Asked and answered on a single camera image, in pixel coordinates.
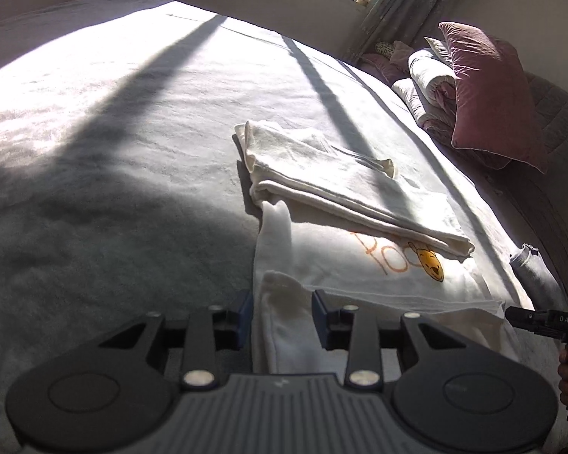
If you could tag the maroon pillow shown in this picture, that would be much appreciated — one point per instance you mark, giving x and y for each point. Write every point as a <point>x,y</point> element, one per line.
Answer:
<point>495,110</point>

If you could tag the grey bed sheet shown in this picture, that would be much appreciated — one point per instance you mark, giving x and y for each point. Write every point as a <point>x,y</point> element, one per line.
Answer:
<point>122,183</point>

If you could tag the white printed t-shirt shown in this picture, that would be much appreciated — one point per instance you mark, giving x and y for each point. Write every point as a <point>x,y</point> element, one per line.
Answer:
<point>370,232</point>

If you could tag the grey quilted headboard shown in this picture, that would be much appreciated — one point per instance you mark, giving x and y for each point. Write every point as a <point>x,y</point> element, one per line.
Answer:
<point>542,199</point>

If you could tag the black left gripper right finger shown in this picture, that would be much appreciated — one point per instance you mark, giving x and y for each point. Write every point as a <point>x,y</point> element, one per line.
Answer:
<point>354,330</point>

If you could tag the grey curtain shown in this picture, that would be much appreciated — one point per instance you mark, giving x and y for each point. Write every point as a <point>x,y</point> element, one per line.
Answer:
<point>407,21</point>

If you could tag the grey storage bag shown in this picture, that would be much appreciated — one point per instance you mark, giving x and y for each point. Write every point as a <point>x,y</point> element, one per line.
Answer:
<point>537,281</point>

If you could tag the folded white pink quilt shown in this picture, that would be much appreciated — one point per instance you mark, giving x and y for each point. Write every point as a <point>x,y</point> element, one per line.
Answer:
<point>428,87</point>

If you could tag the small pink pillow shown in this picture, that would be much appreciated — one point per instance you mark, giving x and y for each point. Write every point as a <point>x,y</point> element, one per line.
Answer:
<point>388,70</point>

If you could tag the floral cushion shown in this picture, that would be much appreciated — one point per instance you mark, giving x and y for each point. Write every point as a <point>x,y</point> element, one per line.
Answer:
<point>386,49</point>

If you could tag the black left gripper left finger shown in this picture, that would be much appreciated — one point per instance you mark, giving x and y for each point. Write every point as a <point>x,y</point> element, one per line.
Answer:
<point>211,330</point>

